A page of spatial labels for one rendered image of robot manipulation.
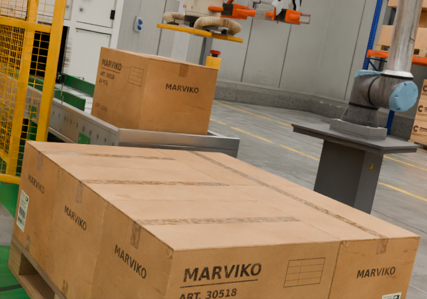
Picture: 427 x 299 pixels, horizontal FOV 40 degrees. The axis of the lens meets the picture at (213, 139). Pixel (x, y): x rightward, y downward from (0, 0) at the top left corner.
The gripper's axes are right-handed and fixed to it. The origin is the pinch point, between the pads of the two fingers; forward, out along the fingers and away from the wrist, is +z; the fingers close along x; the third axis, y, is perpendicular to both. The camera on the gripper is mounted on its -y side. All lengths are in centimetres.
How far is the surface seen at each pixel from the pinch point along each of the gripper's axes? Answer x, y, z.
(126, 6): -381, 914, -36
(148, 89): 23, 62, 43
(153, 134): 20, 55, 63
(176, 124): 4, 62, 58
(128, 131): 34, 55, 63
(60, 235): 83, -1, 91
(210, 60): -44, 111, 25
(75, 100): 26, 139, 62
